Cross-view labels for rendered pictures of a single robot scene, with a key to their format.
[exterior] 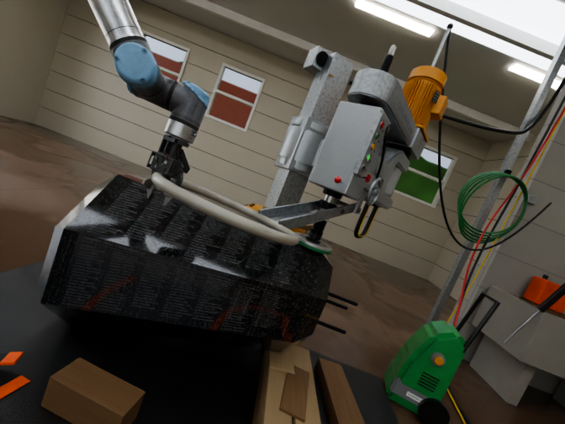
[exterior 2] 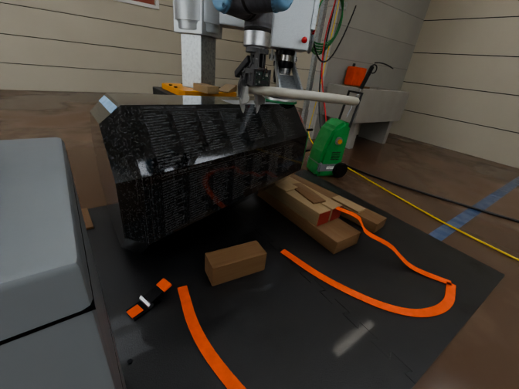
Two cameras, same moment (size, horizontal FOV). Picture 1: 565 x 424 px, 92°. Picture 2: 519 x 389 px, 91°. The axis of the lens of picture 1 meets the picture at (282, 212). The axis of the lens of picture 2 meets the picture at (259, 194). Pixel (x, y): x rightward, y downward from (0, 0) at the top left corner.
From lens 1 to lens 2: 95 cm
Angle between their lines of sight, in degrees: 42
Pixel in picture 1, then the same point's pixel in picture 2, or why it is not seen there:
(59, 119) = not seen: outside the picture
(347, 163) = (303, 21)
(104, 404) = (252, 255)
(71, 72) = not seen: outside the picture
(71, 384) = (227, 262)
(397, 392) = (321, 170)
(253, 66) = not seen: outside the picture
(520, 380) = (353, 133)
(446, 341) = (341, 129)
